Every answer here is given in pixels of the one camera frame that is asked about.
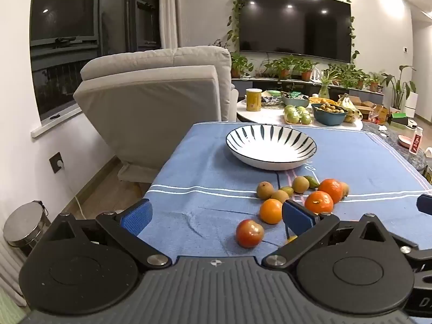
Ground black wall television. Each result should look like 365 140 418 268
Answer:
238 0 352 64

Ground yellow can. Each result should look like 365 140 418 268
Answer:
246 88 263 112

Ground potted green plant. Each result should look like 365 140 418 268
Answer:
297 59 319 82
231 54 254 78
341 64 370 90
270 56 298 80
368 72 385 92

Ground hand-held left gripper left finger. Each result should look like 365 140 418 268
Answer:
45 198 173 267

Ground beige recliner armchair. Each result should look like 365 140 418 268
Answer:
73 45 238 184

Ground dark wall socket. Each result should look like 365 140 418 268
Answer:
49 152 65 173

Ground smooth orange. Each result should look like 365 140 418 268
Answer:
259 198 283 225

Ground green ivy vine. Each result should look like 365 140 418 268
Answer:
227 0 360 65

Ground white curtain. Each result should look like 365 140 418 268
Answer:
158 0 184 49

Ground dark blue bowl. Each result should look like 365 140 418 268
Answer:
311 103 349 126

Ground tall large-leaf plant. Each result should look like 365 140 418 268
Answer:
383 65 417 112

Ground steel pedal trash can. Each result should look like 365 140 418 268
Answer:
3 201 51 257

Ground white ribbed panel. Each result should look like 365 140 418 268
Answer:
0 234 29 301

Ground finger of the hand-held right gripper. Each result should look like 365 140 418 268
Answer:
417 194 432 215

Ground white bottle red label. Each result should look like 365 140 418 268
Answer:
408 126 424 154

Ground teal bowl of snacks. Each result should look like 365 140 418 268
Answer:
282 94 310 108

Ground white oval coffee table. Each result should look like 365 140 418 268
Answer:
236 98 363 131

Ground plant in glass vase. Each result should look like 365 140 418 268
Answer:
317 69 341 99

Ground white power cable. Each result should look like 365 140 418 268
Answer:
59 165 85 217

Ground deep orange mandarin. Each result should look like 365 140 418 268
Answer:
304 191 334 214
318 178 344 203

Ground dark framed window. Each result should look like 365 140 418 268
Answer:
30 0 161 122

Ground grey speckled rug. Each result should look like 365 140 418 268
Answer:
363 121 427 173

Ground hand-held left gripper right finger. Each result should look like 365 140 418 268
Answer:
262 200 389 268

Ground cardboard boxes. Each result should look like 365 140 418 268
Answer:
351 96 389 122

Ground white floor appliance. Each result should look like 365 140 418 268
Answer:
403 91 419 117

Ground blue striped tablecloth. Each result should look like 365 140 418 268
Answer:
137 121 432 260

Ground striped ceramic bowl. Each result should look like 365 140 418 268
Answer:
225 125 318 171

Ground bunch of bananas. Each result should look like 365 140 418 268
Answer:
337 93 363 123

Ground red green tomato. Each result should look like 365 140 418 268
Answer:
235 219 265 248

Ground green box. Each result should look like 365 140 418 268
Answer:
388 111 410 127

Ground wrapped tray of green apples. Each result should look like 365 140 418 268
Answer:
283 104 314 125

